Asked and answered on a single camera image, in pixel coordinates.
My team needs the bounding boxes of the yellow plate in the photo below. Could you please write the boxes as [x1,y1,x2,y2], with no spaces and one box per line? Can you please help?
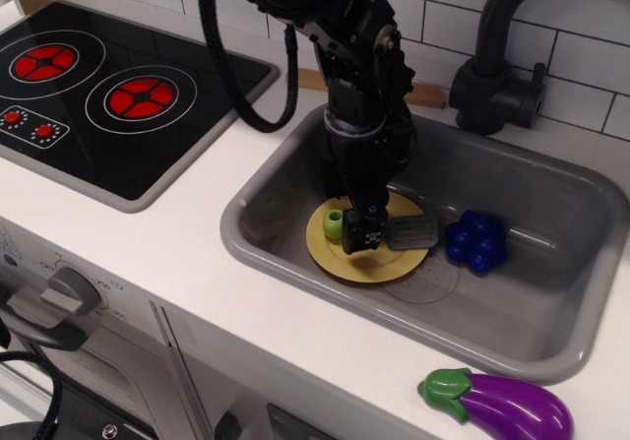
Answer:
[305,196,429,283]

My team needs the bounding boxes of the black braided cable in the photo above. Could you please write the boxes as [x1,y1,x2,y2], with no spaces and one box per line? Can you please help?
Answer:
[195,0,301,134]

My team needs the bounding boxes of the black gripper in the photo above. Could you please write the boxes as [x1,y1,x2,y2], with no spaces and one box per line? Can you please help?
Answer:
[320,119,411,255]

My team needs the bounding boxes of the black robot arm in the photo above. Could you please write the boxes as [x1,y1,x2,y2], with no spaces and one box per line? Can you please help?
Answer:
[248,0,416,254]

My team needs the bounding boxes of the grey oven knob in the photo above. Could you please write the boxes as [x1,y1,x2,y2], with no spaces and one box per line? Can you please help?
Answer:
[40,267,101,317]

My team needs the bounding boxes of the black faucet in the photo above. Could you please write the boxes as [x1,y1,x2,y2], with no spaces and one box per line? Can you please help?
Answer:
[449,0,546,136]

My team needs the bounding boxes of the blue toy grapes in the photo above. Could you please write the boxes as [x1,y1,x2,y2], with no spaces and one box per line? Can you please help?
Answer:
[445,210,508,274]

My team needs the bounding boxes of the wooden strip behind sink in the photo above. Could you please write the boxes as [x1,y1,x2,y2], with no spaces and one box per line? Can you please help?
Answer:
[297,68,447,109]

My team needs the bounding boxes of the black toy stovetop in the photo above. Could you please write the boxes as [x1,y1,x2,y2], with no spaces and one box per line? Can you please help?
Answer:
[0,0,281,215]

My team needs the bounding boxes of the green handled grey spatula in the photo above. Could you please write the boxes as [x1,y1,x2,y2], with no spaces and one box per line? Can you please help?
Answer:
[322,209,439,251]

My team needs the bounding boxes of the black cable lower left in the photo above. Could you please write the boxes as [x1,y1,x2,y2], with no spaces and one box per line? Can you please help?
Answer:
[0,349,64,440]

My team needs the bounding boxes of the purple toy eggplant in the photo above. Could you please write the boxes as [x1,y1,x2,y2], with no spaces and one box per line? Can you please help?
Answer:
[417,368,575,439]

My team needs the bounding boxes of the grey sink basin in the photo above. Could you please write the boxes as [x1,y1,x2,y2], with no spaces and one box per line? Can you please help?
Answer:
[220,109,629,384]

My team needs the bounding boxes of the grey oven door handle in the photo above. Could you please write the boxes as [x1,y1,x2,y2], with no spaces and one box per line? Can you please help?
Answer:
[0,282,90,352]

